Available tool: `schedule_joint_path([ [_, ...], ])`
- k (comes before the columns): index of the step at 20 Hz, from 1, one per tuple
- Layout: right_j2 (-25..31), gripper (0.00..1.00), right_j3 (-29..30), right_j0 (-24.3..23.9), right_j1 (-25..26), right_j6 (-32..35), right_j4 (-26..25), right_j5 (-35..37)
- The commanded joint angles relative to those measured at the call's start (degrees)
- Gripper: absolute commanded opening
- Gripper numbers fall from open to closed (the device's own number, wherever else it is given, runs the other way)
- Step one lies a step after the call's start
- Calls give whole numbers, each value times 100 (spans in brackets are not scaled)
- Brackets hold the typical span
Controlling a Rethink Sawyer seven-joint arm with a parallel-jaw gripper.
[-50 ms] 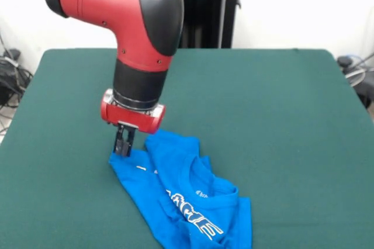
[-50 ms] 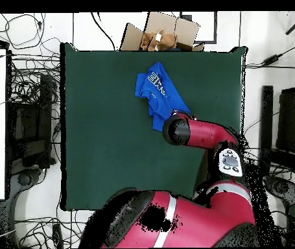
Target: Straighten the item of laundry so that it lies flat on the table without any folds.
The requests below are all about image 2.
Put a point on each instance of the black equipment case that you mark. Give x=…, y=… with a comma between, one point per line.
x=30, y=124

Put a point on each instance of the black upright bar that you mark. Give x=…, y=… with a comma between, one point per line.
x=266, y=116

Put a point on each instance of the blue laundry item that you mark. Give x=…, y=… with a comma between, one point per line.
x=162, y=103

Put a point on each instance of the brown plush toy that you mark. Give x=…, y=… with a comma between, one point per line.
x=162, y=41

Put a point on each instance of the black power strip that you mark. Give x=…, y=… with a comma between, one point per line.
x=57, y=234

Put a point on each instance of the grey floor frame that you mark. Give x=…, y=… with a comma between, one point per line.
x=215, y=28

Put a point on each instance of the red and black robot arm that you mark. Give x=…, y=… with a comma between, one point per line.
x=204, y=132

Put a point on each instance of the dark green table cloth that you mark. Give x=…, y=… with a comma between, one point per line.
x=98, y=155

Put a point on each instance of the brown cardboard box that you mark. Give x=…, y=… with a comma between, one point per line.
x=186, y=28

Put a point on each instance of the dark stand foot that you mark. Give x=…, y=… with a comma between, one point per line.
x=24, y=179
x=280, y=186

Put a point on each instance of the black chair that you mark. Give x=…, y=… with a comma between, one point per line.
x=291, y=116

